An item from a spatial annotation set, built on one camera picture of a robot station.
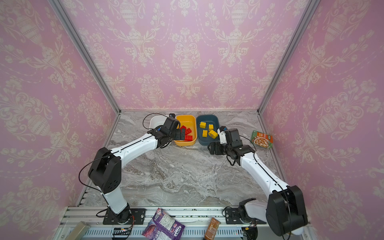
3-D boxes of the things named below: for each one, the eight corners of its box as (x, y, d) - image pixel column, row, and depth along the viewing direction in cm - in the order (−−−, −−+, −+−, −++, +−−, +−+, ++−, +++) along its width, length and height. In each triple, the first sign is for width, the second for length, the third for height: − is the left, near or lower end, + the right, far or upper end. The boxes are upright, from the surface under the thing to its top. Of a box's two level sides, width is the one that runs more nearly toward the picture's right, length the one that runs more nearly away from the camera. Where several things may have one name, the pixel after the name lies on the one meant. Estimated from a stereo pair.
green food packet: (250, 143, 104) (251, 141, 103) (252, 131, 111) (253, 129, 109) (271, 149, 101) (272, 148, 99) (272, 137, 107) (273, 135, 106)
